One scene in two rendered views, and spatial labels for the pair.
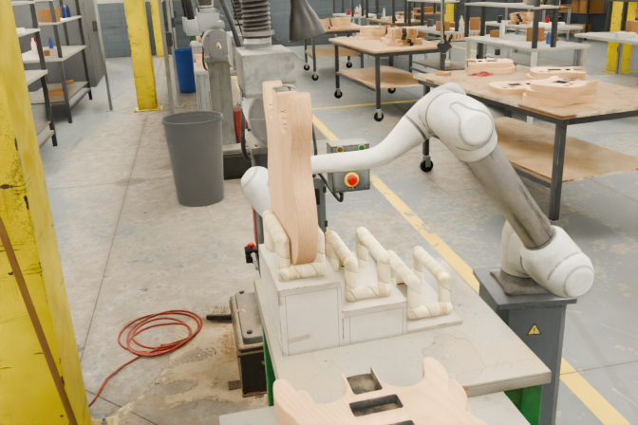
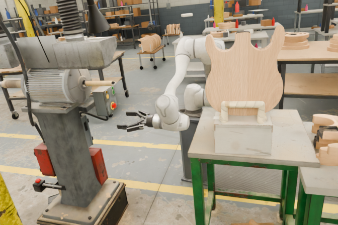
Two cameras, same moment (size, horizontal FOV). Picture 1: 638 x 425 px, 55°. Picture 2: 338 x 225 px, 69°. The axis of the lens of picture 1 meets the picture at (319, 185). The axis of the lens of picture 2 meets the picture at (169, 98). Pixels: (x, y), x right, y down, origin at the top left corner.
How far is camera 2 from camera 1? 1.66 m
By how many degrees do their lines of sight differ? 57
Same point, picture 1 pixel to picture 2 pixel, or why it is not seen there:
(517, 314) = not seen: hidden behind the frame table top
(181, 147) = not seen: outside the picture
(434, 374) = (326, 116)
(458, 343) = (274, 119)
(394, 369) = (288, 133)
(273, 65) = (110, 45)
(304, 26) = (104, 22)
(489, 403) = (306, 125)
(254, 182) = (172, 102)
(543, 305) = not seen: hidden behind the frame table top
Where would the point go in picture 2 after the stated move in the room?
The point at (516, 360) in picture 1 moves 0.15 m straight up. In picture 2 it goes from (289, 112) to (290, 91)
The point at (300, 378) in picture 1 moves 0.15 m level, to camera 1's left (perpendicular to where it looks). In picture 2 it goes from (290, 154) to (288, 174)
